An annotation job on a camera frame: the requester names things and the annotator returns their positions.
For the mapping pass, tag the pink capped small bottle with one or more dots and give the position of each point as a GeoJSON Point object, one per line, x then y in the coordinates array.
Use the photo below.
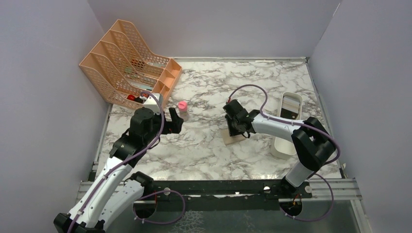
{"type": "Point", "coordinates": [183, 110]}

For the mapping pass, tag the black credit card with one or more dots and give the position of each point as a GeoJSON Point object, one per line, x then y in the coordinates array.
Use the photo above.
{"type": "Point", "coordinates": [288, 114]}

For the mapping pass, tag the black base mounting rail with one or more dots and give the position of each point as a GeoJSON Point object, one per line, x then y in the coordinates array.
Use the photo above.
{"type": "Point", "coordinates": [219, 195]}

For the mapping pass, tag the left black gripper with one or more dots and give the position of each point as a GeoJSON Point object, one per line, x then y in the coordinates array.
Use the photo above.
{"type": "Point", "coordinates": [175, 125]}

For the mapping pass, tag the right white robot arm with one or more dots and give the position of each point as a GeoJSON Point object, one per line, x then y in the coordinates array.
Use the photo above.
{"type": "Point", "coordinates": [313, 145]}

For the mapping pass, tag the black round object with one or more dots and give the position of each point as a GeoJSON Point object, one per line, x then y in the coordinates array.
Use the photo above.
{"type": "Point", "coordinates": [139, 100]}

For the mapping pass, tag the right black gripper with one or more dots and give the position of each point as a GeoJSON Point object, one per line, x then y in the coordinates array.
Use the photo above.
{"type": "Point", "coordinates": [232, 131]}

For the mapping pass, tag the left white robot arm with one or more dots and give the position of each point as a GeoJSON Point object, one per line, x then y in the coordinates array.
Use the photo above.
{"type": "Point", "coordinates": [112, 192]}

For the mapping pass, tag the red round object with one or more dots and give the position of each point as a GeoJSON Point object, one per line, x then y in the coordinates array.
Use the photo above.
{"type": "Point", "coordinates": [131, 97]}

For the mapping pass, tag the peach mesh file organizer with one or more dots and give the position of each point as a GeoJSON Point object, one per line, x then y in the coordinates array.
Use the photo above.
{"type": "Point", "coordinates": [122, 64]}

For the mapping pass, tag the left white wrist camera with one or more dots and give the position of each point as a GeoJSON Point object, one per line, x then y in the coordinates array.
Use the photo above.
{"type": "Point", "coordinates": [150, 103]}

